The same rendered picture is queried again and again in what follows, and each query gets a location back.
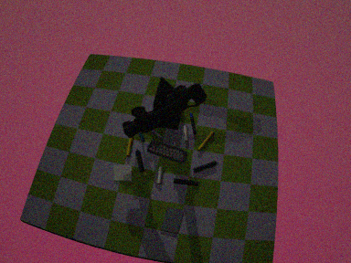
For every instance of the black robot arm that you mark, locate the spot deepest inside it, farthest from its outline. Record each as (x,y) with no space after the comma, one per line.
(145,122)

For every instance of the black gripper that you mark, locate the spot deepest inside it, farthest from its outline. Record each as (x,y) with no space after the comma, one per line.
(128,122)

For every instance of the keyboard with white letter keys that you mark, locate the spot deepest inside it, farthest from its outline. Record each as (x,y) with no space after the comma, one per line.
(166,151)

